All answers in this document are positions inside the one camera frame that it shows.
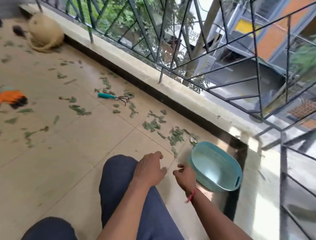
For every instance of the green tree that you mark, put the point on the green tree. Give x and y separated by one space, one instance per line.
198 47

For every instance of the person's left thumb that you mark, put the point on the person's left thumb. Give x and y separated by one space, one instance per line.
163 171

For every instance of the dark metal balcony railing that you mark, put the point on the dark metal balcony railing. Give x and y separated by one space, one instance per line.
90 32

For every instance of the person's left forearm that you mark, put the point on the person's left forearm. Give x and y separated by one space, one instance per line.
126 212

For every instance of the orange brick building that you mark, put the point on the orange brick building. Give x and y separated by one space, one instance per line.
271 37

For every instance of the person's left hand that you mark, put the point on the person's left hand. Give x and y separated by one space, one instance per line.
147 170

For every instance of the person's right forearm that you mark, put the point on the person's right forearm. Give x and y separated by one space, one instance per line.
219 217

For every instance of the person's right leg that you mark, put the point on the person's right leg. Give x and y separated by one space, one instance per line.
116 180

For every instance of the person's right hand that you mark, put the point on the person's right hand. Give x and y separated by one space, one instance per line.
187 179

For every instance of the orange and black glove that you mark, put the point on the orange and black glove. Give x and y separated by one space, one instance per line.
11 97

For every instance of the small black clump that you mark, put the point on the small black clump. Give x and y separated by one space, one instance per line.
18 30

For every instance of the person's left leg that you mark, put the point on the person's left leg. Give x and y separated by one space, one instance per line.
49 230

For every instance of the scattered green leaves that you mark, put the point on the scattered green leaves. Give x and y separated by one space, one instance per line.
176 137

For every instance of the person's leg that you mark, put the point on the person's leg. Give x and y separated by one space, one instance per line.
116 180
49 230

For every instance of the red thread wristband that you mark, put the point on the red thread wristband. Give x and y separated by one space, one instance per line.
193 194

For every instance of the light blue plastic basket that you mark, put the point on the light blue plastic basket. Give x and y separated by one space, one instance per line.
217 168

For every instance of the person's right thumb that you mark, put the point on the person's right thumb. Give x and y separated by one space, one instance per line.
177 173

